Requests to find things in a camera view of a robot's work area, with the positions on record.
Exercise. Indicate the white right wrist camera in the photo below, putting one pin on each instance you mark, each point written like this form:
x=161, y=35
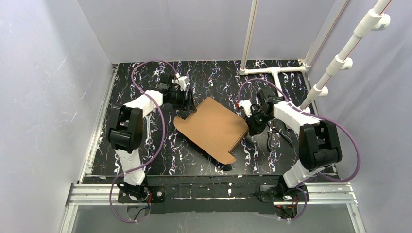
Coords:
x=245, y=105

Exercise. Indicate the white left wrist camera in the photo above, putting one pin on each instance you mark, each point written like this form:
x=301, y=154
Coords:
x=183, y=82

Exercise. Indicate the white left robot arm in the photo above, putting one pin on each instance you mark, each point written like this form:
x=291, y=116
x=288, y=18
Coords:
x=125, y=125

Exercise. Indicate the brown cardboard box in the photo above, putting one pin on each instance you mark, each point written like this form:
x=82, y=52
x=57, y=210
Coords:
x=215, y=129

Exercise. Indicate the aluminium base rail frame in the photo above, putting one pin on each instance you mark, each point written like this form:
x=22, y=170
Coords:
x=207, y=194

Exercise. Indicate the white PVC pipe frame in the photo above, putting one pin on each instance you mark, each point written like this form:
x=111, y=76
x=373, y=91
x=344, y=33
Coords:
x=311, y=55

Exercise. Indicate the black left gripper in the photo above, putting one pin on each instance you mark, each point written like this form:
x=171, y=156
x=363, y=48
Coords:
x=187, y=99

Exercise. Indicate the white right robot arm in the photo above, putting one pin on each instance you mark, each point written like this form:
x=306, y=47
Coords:
x=318, y=146

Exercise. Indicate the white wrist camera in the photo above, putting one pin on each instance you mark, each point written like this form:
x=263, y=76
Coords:
x=245, y=105
x=183, y=82

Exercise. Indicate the white PVC camera pole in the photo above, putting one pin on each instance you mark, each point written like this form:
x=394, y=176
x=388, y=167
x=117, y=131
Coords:
x=373, y=20

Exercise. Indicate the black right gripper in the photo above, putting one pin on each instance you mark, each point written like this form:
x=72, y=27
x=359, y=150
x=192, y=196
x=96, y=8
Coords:
x=252, y=123

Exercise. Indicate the black handled pliers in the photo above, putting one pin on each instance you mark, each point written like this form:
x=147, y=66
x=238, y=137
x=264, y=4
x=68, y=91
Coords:
x=275, y=135

